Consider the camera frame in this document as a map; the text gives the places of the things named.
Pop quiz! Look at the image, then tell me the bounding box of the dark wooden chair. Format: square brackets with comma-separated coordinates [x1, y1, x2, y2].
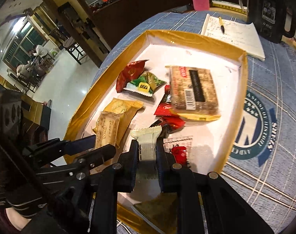
[63, 37, 87, 65]

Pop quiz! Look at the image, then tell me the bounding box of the red black candy packet lower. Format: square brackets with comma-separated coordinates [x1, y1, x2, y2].
[150, 116, 185, 138]

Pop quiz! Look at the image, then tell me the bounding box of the clear red printed packet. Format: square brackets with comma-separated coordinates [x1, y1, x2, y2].
[163, 136, 193, 167]

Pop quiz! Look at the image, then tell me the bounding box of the beige pastry snack pack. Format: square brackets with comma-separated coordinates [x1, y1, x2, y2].
[93, 112, 123, 149]

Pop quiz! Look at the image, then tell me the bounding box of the white open notebook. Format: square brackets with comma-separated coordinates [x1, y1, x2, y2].
[201, 14, 265, 61]

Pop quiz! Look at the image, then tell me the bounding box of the yellow-rimmed cardboard tray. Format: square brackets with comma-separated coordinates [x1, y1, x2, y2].
[65, 30, 249, 233]

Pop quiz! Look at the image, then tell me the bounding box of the yellow measuring tape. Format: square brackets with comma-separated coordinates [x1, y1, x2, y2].
[212, 0, 247, 14]

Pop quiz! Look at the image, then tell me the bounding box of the dark red foil packet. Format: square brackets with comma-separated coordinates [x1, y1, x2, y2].
[116, 60, 147, 93]

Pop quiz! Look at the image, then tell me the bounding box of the dark wooden cabinet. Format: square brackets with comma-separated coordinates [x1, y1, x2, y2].
[92, 0, 192, 49]

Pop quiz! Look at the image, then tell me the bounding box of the white wafer snack packet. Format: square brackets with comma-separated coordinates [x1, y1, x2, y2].
[131, 126, 162, 180]

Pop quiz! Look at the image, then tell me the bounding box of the blue plaid tablecloth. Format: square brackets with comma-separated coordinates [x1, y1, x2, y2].
[90, 10, 296, 234]

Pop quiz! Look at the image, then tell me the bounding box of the black yellow pen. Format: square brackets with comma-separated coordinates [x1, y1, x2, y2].
[218, 16, 225, 34]

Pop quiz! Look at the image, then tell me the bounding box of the brown cracker pack with barcode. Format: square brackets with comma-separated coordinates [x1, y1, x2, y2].
[169, 66, 221, 122]

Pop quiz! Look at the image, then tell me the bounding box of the black electric kettle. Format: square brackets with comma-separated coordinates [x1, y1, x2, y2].
[239, 0, 296, 43]

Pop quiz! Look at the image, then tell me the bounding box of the left hand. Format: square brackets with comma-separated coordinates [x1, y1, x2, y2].
[5, 208, 31, 231]

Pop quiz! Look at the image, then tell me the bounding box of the yellow snack packet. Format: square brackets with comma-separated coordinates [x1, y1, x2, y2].
[104, 98, 144, 147]

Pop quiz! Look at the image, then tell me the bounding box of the red black candy packet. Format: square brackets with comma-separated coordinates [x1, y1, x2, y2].
[154, 85, 177, 117]
[150, 116, 185, 138]

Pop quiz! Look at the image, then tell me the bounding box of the green white snack packet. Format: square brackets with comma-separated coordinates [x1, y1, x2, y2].
[123, 71, 166, 97]

